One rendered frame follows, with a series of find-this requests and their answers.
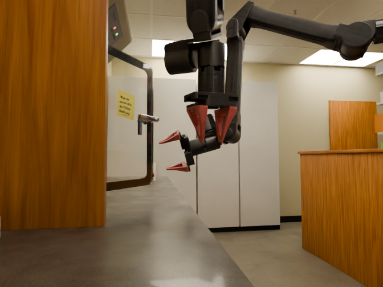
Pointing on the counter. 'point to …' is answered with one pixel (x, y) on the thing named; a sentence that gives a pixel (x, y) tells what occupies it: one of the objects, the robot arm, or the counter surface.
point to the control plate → (113, 20)
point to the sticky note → (125, 105)
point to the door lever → (147, 118)
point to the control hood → (122, 24)
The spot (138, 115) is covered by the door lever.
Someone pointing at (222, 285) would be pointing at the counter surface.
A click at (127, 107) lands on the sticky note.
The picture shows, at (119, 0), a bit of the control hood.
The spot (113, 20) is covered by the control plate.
